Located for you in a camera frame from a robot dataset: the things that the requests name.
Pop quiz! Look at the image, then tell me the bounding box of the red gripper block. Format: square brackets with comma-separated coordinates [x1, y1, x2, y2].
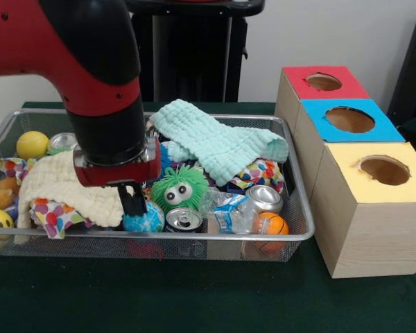
[73, 137, 162, 216]

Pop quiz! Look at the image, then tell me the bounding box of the cream yellow cloth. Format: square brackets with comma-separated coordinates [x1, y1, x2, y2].
[15, 149, 125, 244]

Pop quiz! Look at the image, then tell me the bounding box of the clear mesh bin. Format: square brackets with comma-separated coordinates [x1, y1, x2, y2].
[0, 108, 316, 263]

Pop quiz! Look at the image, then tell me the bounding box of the wooden box with three holes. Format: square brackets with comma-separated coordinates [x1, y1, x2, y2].
[274, 66, 416, 280]

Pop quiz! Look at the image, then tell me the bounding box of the globe print ball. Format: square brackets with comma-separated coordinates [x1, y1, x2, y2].
[123, 201, 165, 233]

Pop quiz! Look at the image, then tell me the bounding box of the green fuzzy toy with eyes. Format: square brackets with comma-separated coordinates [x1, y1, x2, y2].
[150, 164, 209, 212]

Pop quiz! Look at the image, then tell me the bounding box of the blue spiky ball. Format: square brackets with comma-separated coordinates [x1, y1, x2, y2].
[155, 142, 173, 178]

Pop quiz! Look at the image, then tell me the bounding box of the silver can with open top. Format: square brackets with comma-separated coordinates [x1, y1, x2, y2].
[164, 207, 203, 233]

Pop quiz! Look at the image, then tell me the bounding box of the crushed clear plastic bottle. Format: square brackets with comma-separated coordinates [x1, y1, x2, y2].
[207, 193, 264, 234]

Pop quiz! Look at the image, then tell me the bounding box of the mint green cloth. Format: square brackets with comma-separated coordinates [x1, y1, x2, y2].
[150, 99, 289, 187]

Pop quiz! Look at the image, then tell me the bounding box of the plain yellow ball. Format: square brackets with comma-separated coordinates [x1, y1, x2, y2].
[15, 130, 50, 161]

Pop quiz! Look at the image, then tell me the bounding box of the silver can with closed top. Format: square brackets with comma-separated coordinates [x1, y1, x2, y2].
[244, 184, 284, 214]

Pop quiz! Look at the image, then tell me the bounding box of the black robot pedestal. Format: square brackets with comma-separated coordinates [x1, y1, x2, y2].
[125, 0, 266, 103]

